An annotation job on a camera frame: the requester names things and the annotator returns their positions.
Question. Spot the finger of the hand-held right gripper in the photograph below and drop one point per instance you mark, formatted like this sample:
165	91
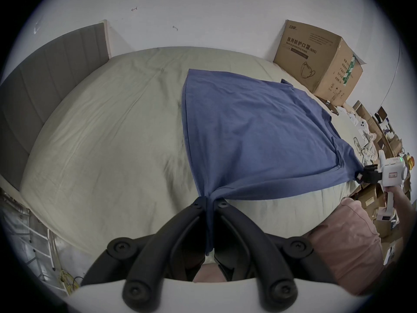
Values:
365	174

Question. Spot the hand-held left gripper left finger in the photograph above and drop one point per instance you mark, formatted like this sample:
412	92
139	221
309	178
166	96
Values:
148	266

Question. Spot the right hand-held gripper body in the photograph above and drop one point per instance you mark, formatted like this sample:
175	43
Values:
392	170

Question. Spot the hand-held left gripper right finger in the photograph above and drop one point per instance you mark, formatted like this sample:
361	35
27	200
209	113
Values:
260	259

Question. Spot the dark blue shirt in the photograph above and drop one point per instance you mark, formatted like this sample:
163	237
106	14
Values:
257	132

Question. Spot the person's right forearm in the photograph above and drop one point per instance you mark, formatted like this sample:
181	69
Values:
407	223

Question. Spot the person's right hand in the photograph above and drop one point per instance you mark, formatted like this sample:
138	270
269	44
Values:
394	196

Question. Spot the pile of cardboard cartons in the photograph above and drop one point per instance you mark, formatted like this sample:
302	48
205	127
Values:
378	122

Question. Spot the person's body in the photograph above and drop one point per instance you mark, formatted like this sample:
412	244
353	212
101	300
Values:
348	240

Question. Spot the white metal ladder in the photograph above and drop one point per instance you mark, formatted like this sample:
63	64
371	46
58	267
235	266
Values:
37	243

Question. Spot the large brown cardboard carton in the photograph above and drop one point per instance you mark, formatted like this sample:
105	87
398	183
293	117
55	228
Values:
312	60

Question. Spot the bed with beige sheet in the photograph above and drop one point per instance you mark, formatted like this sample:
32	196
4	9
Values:
107	135

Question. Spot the grey padded headboard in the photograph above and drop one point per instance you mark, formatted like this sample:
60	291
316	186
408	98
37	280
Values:
39	86

